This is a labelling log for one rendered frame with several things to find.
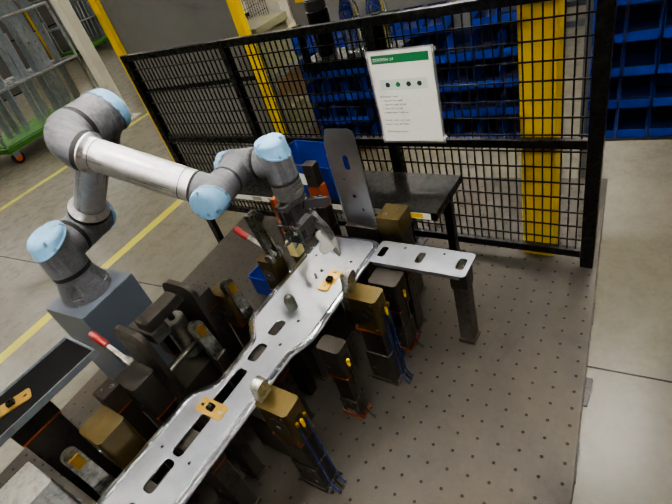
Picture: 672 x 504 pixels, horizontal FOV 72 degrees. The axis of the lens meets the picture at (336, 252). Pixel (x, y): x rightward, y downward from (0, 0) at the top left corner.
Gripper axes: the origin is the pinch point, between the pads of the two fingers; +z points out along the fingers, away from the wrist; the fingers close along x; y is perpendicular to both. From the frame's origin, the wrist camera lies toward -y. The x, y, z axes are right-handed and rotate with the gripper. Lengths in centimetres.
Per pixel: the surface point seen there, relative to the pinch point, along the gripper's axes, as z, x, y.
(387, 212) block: 5.9, 6.9, -26.6
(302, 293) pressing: 11.2, -5.4, 7.1
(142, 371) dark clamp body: 2, -23, 48
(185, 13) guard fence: -36, -196, -156
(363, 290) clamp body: 6.7, 15.0, 4.9
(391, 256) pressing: 11.6, 13.1, -13.8
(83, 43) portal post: 1, -621, -321
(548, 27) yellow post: -33, 46, -59
